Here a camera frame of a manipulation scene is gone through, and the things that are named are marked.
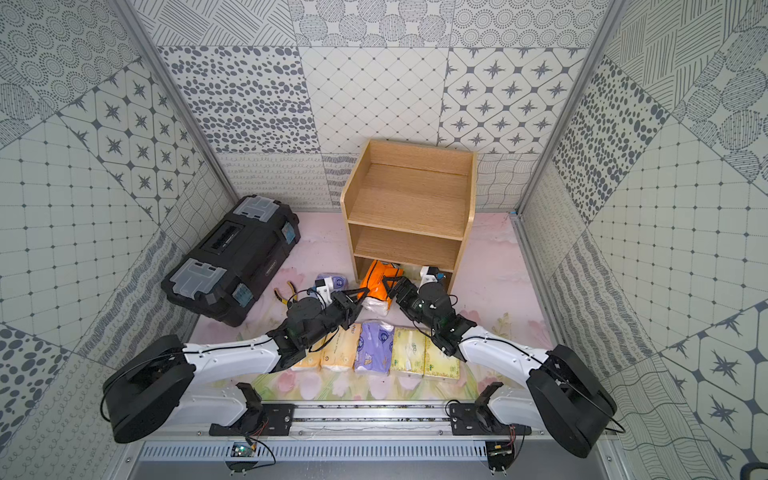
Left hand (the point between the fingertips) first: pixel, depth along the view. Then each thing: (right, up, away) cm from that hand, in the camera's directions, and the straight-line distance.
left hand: (371, 286), depth 76 cm
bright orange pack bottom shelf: (0, +1, +4) cm, 4 cm away
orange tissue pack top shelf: (-9, -18, +5) cm, 21 cm away
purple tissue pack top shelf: (0, -18, +6) cm, 19 cm away
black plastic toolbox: (-41, +2, +6) cm, 41 cm away
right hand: (+4, -2, +6) cm, 8 cm away
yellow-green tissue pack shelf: (+17, -21, +2) cm, 27 cm away
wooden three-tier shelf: (+11, +22, +4) cm, 25 cm away
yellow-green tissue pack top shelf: (+10, -19, +5) cm, 22 cm away
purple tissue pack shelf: (-12, -1, +18) cm, 22 cm away
